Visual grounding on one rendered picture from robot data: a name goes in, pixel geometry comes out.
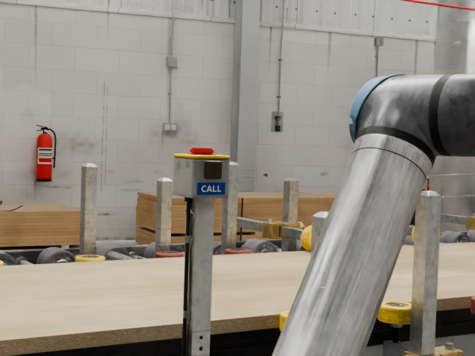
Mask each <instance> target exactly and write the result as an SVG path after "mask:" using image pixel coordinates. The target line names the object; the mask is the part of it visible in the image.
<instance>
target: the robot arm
mask: <svg viewBox="0 0 475 356"><path fill-rule="evenodd" d="M349 117H350V118H351V122H350V123H349V132H350V135H351V139H352V141H353V143H354V150H353V153H352V156H351V159H350V160H349V163H348V166H347V168H346V171H345V173H344V176H343V178H342V180H341V183H340V185H339V188H338V191H337V193H336V196H335V198H334V201H333V203H332V206H331V208H330V210H329V214H328V216H327V219H326V221H325V223H324V226H323V228H322V231H321V233H320V236H319V239H318V240H317V243H316V246H315V249H314V251H313V253H312V256H311V258H310V261H309V264H308V265H307V268H306V271H305V274H304V276H303V279H302V281H301V283H300V286H299V288H298V291H297V293H296V296H295V299H294V300H293V304H292V306H291V309H290V311H289V313H288V316H287V319H286V322H285V324H284V326H283V329H282V331H281V334H280V336H279V338H278V341H277V344H276V347H275V348H274V351H273V354H272V356H363V355H364V352H365V349H366V346H367V344H368V341H369V338H370V334H371V333H372V330H373V326H374V324H375V321H376V318H377V315H378V313H379V310H380V307H381V304H382V301H383V299H384V296H385V293H386V291H387V287H388V285H389V282H390V279H391V277H392V273H393V271H394V267H395V265H396V262H397V259H398V257H399V253H400V251H401V248H402V245H403V243H404V240H405V237H406V233H407V231H408V229H409V225H410V223H411V220H412V217H413V215H414V211H415V209H416V206H417V203H418V200H419V198H420V195H421V192H422V189H423V186H424V184H425V181H426V178H427V176H428V175H429V174H430V172H431V170H432V167H433V164H434V162H435V159H436V157H437V156H455V157H457V156H458V157H475V74H455V75H449V74H443V75H405V74H392V75H390V76H380V77H377V78H373V79H371V80H370V81H368V82H367V83H366V84H365V85H363V87H362V88H361V89H360V90H359V91H358V93H357V94H356V96H355V98H354V100H353V103H352V105H351V111H350V114H349Z"/></svg>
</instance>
